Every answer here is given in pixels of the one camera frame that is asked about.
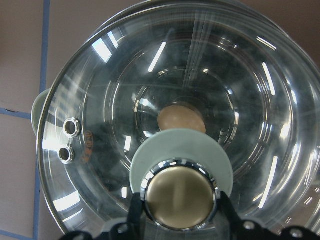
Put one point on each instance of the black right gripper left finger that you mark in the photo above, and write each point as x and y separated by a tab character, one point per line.
136	219

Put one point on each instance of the glass pot lid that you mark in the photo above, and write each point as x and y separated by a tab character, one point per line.
175	112

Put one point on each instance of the brown egg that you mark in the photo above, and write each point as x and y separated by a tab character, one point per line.
180	117

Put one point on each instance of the mint green cooking pot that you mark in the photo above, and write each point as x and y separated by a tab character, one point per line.
40	110

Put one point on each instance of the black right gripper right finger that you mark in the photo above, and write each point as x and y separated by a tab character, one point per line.
226	208

